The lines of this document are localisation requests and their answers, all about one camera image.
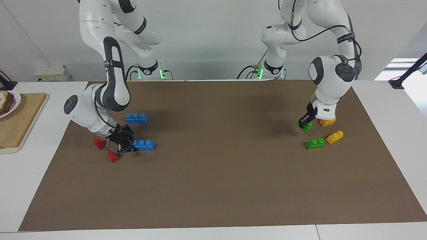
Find toast with egg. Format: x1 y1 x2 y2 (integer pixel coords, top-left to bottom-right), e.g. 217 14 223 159
0 91 15 116

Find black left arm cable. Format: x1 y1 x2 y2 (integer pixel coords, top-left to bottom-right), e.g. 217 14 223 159
289 0 363 72

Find black base cables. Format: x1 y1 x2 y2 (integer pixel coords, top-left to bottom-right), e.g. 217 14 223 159
125 63 174 81
237 49 287 80

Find blue three-stud toy brick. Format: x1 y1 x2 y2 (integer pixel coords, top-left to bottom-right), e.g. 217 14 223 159
125 113 148 125
133 139 155 152

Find black camera stand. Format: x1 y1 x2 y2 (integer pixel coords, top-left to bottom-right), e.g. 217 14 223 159
388 52 427 90

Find white plate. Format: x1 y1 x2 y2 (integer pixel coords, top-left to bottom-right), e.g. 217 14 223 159
0 91 22 119

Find black left base cables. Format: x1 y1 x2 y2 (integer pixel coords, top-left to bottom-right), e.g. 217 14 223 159
237 49 287 80

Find wooden cutting board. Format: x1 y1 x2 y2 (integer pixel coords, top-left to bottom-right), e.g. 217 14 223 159
0 93 48 155

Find white wall socket box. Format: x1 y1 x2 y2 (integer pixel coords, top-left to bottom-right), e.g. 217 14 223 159
34 65 72 82

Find black right base cables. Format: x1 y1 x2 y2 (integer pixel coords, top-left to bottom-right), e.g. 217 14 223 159
125 63 174 81

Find brown table mat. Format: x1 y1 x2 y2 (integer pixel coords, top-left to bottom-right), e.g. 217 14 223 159
18 79 427 232

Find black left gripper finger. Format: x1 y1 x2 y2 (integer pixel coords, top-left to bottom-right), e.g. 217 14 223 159
298 115 314 130

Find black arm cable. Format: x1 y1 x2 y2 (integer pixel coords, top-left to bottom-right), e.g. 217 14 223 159
94 97 134 154
289 0 363 72

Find black clamp mount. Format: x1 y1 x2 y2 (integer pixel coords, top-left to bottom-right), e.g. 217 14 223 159
0 70 18 91

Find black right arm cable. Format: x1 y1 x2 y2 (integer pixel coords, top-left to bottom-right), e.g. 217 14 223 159
94 97 134 154

